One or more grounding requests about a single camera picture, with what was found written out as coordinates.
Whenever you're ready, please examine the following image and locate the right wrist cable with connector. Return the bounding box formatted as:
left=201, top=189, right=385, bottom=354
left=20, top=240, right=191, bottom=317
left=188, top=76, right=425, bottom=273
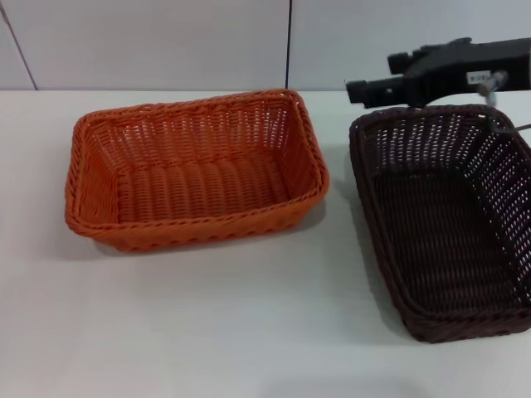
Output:
left=476, top=70, right=531, bottom=136

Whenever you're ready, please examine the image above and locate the dark brown woven plastic basket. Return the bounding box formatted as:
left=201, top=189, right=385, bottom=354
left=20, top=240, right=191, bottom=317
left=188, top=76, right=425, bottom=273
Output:
left=348, top=103, right=531, bottom=343

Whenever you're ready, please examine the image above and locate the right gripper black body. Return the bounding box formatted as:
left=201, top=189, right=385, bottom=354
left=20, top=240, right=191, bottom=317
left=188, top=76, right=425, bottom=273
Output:
left=408, top=36, right=529, bottom=109

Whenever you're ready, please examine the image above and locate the orange woven plastic basket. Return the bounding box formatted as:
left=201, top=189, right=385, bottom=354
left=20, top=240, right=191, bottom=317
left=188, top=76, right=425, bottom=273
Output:
left=64, top=88, right=332, bottom=253

